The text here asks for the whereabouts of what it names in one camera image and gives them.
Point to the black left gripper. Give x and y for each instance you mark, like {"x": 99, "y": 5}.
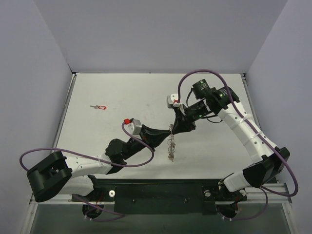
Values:
{"x": 144, "y": 133}

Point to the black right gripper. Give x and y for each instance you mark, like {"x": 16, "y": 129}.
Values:
{"x": 182, "y": 119}

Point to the steel keyring disc with rings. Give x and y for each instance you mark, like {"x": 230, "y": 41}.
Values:
{"x": 171, "y": 144}

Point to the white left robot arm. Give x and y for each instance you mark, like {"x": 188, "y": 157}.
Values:
{"x": 69, "y": 171}

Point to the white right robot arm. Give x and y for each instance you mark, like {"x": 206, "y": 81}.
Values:
{"x": 267, "y": 158}

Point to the red tag key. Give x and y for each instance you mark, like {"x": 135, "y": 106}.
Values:
{"x": 98, "y": 107}

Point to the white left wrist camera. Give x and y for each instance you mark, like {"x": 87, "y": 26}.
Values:
{"x": 134, "y": 126}

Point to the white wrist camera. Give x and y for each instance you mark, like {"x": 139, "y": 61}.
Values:
{"x": 173, "y": 103}
{"x": 134, "y": 126}

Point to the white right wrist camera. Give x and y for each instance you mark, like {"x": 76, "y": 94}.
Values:
{"x": 173, "y": 103}

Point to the aluminium frame rail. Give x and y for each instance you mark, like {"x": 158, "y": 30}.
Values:
{"x": 250, "y": 194}

